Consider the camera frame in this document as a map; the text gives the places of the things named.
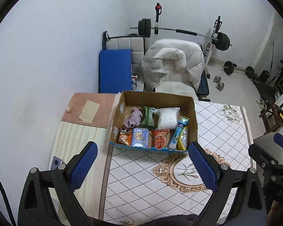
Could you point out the small colourful packets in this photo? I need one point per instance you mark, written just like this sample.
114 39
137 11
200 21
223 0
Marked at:
135 81

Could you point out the chrome dumbbell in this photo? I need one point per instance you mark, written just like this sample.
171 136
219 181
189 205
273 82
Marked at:
220 86
217 79

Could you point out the beige padded panel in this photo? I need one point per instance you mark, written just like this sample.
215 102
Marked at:
129 43

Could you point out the white soft bag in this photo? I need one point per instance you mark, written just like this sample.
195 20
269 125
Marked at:
166 120

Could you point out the yellow and silver packet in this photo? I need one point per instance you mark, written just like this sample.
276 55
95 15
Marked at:
184 140

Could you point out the orange snack packet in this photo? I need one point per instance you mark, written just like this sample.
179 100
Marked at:
125 137

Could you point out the grey chair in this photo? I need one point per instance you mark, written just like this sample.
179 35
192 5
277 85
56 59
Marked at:
265 139

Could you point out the beige paper sheet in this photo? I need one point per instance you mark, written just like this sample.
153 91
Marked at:
89 110

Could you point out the red snack packet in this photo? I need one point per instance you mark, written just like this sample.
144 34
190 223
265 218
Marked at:
160 140

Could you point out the black exercise equipment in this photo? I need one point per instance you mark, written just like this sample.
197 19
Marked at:
266 87

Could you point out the dark fleece clothing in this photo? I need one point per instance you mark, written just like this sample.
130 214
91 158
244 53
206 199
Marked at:
169 220

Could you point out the white puffer jacket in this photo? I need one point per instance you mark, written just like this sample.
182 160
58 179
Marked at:
174 58

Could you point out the floral lattice tablecloth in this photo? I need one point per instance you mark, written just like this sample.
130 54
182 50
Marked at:
141 181

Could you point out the pink board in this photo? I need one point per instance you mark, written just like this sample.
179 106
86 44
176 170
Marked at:
75 108

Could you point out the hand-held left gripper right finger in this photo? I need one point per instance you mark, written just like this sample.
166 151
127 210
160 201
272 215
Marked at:
202 167

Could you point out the mauve soft cloth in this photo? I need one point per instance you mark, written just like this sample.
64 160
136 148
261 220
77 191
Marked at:
134 119

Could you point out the barbell with black plates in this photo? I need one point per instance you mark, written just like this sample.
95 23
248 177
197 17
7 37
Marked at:
186 31

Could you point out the white bench press rack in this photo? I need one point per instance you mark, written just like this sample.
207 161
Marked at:
211 49

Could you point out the cardboard box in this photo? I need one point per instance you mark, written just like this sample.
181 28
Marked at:
155 96

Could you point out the crumpled paper ball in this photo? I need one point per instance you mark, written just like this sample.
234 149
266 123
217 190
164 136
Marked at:
68 109

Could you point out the dark wooden chair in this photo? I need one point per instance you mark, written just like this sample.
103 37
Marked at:
271 115

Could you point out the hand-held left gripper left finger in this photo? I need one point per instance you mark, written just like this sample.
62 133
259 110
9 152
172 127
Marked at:
82 167

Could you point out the black and blue weight bench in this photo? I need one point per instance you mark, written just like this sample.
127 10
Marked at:
204 87

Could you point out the short barbell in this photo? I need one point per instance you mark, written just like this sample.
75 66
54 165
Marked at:
238 70

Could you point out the beige chair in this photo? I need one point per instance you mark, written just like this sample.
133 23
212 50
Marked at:
174 87

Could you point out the green packet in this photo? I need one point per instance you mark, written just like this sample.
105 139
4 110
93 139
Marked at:
148 117

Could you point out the long light blue packet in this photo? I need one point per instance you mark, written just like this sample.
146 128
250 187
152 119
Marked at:
179 131

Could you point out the blue cartoon tissue pack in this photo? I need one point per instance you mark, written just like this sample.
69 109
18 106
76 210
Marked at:
139 137

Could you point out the blue folded mat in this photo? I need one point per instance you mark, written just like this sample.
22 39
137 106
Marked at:
114 70

